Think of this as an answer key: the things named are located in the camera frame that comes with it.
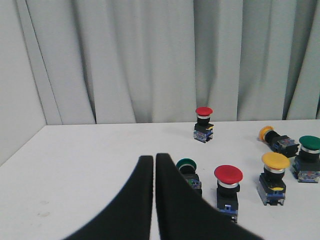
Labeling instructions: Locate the red push button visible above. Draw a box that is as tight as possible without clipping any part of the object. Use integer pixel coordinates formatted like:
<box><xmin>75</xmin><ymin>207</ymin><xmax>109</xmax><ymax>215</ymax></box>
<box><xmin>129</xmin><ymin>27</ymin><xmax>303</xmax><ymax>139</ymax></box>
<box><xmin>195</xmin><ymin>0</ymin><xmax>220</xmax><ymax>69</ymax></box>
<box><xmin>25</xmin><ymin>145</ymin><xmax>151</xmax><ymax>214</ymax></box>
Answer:
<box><xmin>193</xmin><ymin>106</ymin><xmax>214</xmax><ymax>143</ymax></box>
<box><xmin>214</xmin><ymin>165</ymin><xmax>243</xmax><ymax>223</ymax></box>

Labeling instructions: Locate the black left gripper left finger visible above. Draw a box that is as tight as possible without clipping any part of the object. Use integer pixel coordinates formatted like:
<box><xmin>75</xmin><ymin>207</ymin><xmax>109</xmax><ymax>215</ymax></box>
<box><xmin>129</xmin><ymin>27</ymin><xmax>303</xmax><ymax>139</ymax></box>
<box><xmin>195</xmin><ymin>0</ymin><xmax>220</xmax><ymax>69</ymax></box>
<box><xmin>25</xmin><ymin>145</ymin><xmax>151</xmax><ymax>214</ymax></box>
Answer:
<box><xmin>66</xmin><ymin>155</ymin><xmax>153</xmax><ymax>240</ymax></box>

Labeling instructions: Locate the large green push button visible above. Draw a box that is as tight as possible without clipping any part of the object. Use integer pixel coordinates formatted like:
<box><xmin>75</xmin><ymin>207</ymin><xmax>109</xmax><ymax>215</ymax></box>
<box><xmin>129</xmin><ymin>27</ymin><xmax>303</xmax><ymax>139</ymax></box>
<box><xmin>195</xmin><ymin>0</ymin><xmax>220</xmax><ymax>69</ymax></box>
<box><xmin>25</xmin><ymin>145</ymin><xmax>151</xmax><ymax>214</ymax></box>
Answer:
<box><xmin>292</xmin><ymin>135</ymin><xmax>320</xmax><ymax>183</ymax></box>

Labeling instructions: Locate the grey pleated curtain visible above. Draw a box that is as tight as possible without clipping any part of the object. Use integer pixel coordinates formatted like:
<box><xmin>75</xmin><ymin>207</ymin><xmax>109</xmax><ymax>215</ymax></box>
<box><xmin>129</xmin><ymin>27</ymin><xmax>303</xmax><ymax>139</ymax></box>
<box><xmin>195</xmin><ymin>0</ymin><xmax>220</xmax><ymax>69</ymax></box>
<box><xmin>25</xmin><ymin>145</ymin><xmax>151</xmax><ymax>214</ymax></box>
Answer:
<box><xmin>16</xmin><ymin>0</ymin><xmax>320</xmax><ymax>125</ymax></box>

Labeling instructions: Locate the small green push button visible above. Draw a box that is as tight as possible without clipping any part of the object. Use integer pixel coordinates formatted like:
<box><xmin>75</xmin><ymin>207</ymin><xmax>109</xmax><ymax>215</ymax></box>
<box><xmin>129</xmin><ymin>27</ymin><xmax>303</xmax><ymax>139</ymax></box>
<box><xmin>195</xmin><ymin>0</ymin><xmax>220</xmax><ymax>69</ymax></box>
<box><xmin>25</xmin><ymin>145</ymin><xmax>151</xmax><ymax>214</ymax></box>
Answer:
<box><xmin>176</xmin><ymin>158</ymin><xmax>203</xmax><ymax>196</ymax></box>

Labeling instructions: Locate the yellow push button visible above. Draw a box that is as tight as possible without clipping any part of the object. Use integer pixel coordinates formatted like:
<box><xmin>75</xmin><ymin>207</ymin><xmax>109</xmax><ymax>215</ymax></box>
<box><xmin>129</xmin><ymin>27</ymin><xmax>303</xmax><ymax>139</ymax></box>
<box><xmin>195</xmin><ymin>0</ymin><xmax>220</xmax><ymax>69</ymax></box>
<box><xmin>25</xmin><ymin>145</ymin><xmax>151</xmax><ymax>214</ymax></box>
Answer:
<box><xmin>257</xmin><ymin>152</ymin><xmax>290</xmax><ymax>206</ymax></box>
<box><xmin>258</xmin><ymin>125</ymin><xmax>299</xmax><ymax>158</ymax></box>

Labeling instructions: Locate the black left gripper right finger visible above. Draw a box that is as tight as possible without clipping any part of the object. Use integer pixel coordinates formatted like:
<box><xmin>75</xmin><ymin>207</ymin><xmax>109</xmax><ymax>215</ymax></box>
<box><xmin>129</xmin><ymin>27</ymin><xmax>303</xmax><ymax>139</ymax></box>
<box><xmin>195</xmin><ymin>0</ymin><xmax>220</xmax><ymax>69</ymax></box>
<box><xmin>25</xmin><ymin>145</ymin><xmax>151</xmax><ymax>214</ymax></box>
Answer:
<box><xmin>155</xmin><ymin>153</ymin><xmax>261</xmax><ymax>240</ymax></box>

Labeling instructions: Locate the lying yellow push button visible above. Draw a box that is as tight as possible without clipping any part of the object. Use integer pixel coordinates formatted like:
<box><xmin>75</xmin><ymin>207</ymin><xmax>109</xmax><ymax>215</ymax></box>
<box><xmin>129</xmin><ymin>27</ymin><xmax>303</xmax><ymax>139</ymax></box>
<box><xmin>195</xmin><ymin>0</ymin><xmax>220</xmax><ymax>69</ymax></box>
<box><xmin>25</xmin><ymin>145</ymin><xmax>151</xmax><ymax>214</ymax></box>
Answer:
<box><xmin>258</xmin><ymin>125</ymin><xmax>299</xmax><ymax>158</ymax></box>

